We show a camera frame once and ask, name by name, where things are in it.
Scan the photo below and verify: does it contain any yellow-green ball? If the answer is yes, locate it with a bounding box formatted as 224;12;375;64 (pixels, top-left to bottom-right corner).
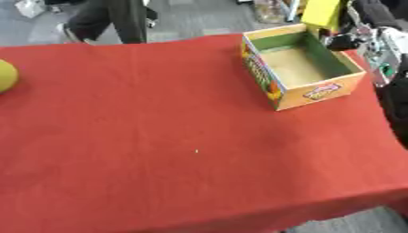
0;59;21;95

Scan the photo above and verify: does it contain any white bag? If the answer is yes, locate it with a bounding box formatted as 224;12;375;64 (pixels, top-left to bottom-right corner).
14;0;50;18

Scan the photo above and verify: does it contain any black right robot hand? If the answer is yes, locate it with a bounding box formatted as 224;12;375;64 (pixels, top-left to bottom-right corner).
323;0;408;52

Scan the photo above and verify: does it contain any person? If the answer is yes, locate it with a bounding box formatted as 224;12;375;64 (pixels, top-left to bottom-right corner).
56;0;159;45

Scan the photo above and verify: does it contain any yellow block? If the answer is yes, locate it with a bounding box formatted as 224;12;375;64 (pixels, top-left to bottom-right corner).
300;0;344;33

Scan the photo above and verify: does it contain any tan cardboard box green inside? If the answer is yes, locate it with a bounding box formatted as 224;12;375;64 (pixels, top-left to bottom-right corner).
240;23;369;112

